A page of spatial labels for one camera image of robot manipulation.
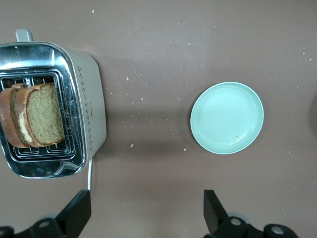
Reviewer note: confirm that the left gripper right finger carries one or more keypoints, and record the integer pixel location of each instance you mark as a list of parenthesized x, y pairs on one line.
[(214, 215)]

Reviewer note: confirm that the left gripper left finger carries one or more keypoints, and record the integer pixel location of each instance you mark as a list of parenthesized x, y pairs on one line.
[(74, 213)]

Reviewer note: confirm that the brown bread slice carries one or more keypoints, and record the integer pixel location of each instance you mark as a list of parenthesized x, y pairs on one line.
[(44, 116), (6, 116)]

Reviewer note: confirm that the green round plate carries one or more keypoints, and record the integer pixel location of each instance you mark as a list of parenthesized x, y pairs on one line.
[(226, 117)]

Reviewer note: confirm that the beige chrome toaster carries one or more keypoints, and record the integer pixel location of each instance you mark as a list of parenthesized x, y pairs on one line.
[(91, 99)]

